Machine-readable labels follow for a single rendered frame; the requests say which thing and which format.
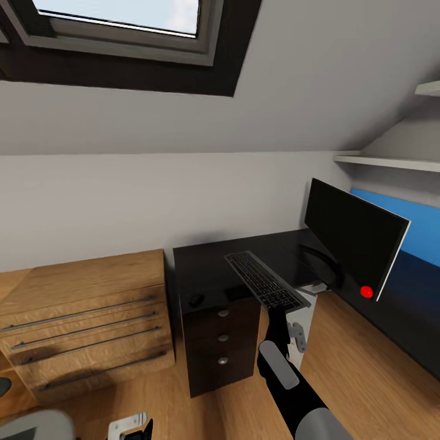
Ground monitor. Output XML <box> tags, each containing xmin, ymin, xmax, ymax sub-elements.
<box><xmin>299</xmin><ymin>178</ymin><xmax>411</xmax><ymax>301</ymax></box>

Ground swivel chair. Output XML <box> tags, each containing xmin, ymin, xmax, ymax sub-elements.
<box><xmin>0</xmin><ymin>376</ymin><xmax>81</xmax><ymax>440</ymax></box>

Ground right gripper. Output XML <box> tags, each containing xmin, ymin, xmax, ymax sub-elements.
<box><xmin>267</xmin><ymin>304</ymin><xmax>290</xmax><ymax>344</ymax></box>

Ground mouse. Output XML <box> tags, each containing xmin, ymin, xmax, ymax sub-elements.
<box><xmin>188</xmin><ymin>291</ymin><xmax>205</xmax><ymax>304</ymax></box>

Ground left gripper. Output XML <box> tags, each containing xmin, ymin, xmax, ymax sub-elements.
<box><xmin>124</xmin><ymin>419</ymin><xmax>153</xmax><ymax>440</ymax></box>

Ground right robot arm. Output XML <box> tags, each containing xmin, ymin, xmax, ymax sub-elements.
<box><xmin>257</xmin><ymin>304</ymin><xmax>355</xmax><ymax>440</ymax></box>

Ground keyboard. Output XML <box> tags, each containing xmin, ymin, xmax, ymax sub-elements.
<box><xmin>224</xmin><ymin>251</ymin><xmax>311</xmax><ymax>314</ymax></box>

